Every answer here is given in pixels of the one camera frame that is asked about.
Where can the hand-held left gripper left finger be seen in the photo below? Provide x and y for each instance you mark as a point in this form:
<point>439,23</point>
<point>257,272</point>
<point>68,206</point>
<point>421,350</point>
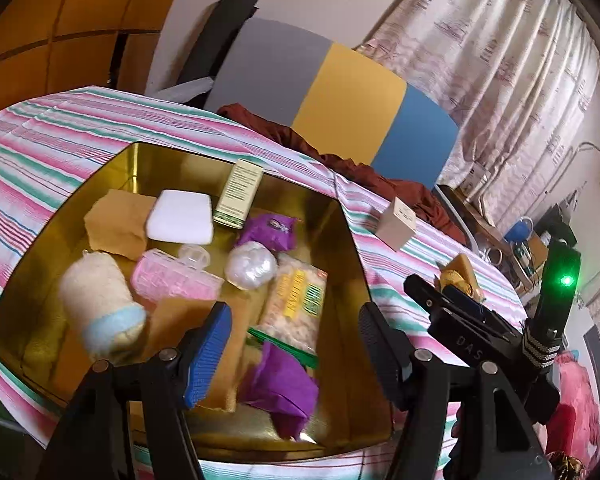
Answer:
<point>207,355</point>

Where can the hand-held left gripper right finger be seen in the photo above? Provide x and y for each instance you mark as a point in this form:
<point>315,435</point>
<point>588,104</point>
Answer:
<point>377,350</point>

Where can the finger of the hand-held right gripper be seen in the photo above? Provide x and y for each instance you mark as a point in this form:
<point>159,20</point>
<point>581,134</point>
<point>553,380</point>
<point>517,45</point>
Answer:
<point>480,312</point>
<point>460,335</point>

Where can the yellow snack packet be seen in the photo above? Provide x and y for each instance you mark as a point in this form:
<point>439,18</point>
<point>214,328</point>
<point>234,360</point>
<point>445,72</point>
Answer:
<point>452,277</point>

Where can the purple cloth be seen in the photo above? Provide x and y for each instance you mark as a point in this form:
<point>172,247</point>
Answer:
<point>280,390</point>

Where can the clear bag of crackers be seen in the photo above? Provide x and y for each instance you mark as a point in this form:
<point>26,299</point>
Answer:
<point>295,310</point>

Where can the small purple snack packet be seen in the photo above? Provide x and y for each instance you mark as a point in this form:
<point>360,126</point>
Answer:
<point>270,230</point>

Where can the white sponge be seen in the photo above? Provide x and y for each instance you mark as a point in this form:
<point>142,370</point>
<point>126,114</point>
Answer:
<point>180,215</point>

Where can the pale green carton box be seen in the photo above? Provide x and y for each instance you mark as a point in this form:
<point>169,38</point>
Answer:
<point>237,190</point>

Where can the gold box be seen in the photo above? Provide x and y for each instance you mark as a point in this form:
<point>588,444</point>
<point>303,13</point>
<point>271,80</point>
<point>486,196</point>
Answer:
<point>170,170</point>

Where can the blue chair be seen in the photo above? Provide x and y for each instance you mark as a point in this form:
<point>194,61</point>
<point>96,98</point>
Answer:
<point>517,234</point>

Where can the pink plastic case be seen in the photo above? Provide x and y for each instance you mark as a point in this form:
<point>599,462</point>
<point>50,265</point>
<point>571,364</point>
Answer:
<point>170,280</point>

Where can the wooden desk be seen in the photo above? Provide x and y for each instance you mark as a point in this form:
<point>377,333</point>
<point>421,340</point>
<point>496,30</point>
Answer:
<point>472,212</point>

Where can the clear plastic lid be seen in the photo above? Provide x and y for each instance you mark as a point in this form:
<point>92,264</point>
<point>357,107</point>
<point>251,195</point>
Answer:
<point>195,255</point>

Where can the pink cloth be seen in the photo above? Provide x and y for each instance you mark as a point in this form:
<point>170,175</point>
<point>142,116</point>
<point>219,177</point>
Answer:
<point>580,400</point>

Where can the cream carton box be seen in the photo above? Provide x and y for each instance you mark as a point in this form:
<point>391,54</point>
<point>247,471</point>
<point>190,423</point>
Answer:
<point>395,222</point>

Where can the dark red cloth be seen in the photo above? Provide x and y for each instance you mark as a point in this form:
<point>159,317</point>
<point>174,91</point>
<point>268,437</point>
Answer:
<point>280,135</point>

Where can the patterned beige curtain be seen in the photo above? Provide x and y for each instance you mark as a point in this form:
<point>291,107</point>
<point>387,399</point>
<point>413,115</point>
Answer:
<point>480,60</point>

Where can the grey yellow blue headboard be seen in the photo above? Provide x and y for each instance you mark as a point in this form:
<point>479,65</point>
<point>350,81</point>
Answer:
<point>355,90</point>

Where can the pink green striped blanket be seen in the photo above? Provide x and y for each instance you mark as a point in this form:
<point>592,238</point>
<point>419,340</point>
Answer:
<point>55,135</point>

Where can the orange wooden wardrobe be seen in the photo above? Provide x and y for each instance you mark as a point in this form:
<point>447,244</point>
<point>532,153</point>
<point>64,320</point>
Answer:
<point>80,10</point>

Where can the black post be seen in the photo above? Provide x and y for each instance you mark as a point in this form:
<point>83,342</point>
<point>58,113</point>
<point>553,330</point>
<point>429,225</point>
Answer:
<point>220,30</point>

